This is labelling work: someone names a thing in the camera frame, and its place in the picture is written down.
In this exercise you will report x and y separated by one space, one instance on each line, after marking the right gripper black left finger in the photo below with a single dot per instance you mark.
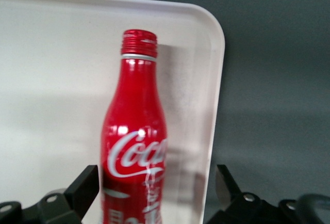
77 198

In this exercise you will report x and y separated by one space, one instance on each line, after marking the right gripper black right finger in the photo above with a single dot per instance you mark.
239 208

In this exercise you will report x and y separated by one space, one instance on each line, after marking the red coke bottle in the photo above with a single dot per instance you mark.
136 100

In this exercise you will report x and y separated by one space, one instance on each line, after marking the beige plastic tray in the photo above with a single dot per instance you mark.
51 79

